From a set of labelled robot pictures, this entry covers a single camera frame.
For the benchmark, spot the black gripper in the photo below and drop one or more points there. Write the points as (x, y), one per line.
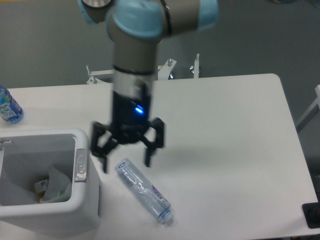
(130, 121)

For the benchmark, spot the clear plastic bottle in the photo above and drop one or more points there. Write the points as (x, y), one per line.
(147, 194)

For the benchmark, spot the white paper wrapper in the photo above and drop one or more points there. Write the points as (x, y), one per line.
(59, 188)

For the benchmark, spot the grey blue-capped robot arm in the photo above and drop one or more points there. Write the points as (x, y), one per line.
(136, 27)

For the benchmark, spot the trash inside the can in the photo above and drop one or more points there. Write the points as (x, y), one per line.
(41, 187)

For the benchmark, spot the white plastic trash can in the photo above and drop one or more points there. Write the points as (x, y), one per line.
(25, 158)

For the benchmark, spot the blue labelled water bottle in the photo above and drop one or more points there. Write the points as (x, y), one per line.
(10, 111)

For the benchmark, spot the black device at table edge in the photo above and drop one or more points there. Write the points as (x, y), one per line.
(311, 213)

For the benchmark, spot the white left mounting bracket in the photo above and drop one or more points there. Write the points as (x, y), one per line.
(99, 76)

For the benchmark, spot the white middle mounting bracket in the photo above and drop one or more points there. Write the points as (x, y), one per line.
(165, 72)

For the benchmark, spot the white frame at right edge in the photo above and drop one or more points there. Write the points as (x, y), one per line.
(310, 112)

